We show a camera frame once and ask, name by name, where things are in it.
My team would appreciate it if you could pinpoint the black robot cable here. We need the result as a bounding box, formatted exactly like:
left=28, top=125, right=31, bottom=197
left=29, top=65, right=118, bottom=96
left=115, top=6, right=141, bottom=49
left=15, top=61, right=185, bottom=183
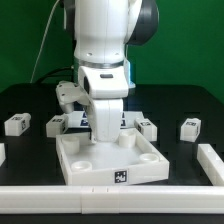
left=34, top=66, right=76, bottom=84

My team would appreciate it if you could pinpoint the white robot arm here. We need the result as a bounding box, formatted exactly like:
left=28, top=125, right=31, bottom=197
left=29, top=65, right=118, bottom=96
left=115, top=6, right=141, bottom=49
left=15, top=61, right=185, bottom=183
left=56, top=0, right=159, bottom=142

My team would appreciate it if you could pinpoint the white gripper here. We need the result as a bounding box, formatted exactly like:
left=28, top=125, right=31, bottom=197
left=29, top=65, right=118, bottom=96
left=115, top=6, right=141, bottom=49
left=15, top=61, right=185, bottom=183
left=78, top=66, right=129, bottom=142

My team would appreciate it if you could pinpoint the white fence piece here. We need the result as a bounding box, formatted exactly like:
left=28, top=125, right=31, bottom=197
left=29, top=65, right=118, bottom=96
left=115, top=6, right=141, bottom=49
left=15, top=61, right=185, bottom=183
left=197, top=144, right=224, bottom=187
left=0, top=143, right=6, bottom=166

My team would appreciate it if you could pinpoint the white thin cable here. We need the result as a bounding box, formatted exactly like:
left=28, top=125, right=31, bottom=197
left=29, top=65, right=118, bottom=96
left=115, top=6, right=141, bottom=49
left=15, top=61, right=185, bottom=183
left=29, top=0, right=63, bottom=84

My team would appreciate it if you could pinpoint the white marker sheet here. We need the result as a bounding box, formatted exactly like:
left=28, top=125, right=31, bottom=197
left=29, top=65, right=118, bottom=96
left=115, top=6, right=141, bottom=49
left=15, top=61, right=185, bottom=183
left=67, top=111, right=144, bottom=128

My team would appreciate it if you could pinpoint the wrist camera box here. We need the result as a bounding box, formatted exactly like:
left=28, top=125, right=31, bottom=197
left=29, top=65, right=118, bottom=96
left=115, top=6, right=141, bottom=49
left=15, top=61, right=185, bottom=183
left=56, top=81, right=90, bottom=114

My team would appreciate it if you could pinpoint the white left fence piece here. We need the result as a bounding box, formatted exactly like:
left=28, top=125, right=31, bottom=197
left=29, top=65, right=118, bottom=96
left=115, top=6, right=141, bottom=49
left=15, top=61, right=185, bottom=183
left=0, top=143, right=6, bottom=166

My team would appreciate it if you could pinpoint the white square tabletop tray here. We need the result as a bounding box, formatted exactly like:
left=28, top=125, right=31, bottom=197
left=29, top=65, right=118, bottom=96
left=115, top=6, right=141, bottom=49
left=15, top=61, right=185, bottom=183
left=56, top=128, right=169, bottom=186

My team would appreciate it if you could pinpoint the white right fence piece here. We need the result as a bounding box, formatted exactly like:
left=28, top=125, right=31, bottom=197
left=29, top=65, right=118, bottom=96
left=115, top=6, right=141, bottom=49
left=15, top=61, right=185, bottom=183
left=197, top=144, right=224, bottom=187

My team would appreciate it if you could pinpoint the white front fence bar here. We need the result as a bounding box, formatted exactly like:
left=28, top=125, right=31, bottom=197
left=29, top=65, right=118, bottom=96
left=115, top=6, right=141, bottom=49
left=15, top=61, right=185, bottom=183
left=0, top=186, right=224, bottom=214

